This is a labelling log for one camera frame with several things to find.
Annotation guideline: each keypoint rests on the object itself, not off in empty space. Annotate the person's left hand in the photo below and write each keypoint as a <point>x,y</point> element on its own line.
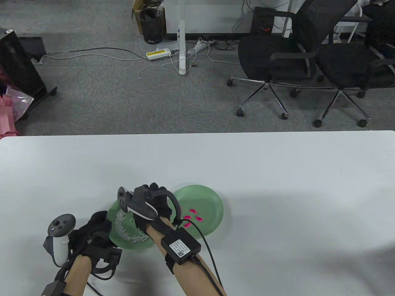
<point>92,234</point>

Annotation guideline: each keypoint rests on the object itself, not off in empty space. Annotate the black computer tower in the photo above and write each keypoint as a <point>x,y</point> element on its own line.
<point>260,18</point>

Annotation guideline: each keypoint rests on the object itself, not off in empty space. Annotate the person's left forearm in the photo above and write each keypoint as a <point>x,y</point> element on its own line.
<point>78,274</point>

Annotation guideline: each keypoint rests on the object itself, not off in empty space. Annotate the black left forearm sensor box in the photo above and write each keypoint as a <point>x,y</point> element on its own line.
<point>53,289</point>

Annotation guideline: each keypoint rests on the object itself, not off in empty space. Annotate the yellow power strip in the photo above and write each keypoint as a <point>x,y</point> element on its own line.
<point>158,54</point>

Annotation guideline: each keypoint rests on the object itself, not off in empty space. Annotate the white stool frame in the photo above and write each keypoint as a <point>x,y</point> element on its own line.
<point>353,30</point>

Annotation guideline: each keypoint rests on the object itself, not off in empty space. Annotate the pink paper stack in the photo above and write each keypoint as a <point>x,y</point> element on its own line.
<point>6,120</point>

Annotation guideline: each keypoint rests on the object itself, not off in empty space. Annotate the grey white right controller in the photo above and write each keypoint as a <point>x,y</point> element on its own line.
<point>140,205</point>

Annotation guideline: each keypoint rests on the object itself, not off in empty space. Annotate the green plate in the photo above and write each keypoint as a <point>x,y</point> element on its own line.
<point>203,200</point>
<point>128,225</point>

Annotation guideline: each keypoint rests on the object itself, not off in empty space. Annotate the black right forearm sensor box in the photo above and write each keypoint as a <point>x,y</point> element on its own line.
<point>180,246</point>

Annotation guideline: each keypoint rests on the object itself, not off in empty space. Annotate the pink plastic bag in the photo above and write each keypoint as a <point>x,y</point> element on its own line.
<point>18,101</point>

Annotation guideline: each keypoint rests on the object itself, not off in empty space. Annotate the black rolling cabinet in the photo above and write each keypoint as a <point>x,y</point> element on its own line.
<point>18,67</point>

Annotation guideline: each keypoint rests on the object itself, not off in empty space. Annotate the grey white controller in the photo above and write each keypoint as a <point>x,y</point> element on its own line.
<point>61,225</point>
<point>140,205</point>

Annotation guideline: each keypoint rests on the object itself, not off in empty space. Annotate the cardboard box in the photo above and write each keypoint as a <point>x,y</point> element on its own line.
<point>137,15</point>

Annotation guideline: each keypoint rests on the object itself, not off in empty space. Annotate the black bag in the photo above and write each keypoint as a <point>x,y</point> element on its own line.
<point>379,18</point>

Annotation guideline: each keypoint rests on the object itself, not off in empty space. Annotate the white power strip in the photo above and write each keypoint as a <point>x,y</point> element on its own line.
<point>199,46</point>

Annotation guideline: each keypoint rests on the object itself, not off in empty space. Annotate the grey white left controller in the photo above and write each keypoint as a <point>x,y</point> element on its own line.
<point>61,225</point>

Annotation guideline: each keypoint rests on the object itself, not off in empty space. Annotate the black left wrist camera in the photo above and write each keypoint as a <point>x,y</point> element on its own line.
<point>113,257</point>

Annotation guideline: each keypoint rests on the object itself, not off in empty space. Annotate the person's right forearm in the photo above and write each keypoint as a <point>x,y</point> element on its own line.
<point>188,274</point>

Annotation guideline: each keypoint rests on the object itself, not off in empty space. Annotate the person's right hand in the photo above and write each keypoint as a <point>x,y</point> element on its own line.
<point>159,200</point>

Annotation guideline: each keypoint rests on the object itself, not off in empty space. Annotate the black trash bin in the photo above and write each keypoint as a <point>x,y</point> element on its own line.
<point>152,27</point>

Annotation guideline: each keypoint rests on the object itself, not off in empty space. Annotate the black mesh office chair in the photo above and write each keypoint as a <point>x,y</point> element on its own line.
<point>345,64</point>
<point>265,55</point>

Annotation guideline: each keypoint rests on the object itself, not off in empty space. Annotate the white desk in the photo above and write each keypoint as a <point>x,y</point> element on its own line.
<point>182,46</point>

